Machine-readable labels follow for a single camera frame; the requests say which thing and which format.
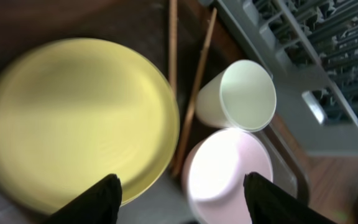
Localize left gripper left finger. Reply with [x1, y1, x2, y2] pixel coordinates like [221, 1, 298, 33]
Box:
[44, 174, 122, 224]

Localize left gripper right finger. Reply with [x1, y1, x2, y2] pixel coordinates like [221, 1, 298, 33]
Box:
[243, 172, 334, 224]

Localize pink bowl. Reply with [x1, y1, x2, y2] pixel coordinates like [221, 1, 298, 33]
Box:
[181, 128, 273, 224]

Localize yellow plate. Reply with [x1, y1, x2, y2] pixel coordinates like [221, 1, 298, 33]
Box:
[0, 38, 180, 214]

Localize white plastic cup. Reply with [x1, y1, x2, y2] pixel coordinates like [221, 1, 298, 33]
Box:
[195, 60, 277, 133]

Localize wooden chopstick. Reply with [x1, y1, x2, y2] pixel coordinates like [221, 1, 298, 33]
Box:
[172, 7, 218, 178]
[168, 0, 177, 96]

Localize grey dishwasher rack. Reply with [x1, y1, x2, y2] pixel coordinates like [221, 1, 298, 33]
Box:
[204, 0, 358, 156]

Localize dark brown serving tray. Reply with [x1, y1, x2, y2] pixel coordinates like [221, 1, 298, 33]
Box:
[0, 0, 310, 223]

